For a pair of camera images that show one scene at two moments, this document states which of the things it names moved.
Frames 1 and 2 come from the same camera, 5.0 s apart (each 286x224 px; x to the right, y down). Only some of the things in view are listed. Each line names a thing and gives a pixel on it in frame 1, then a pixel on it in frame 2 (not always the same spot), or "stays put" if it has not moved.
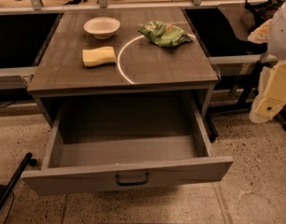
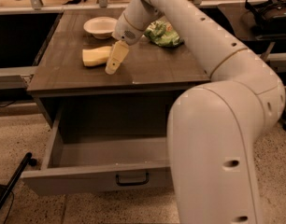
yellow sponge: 99,56 stays put
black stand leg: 27,160 stays put
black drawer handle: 133,183 stays put
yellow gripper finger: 277,94 to 118,54
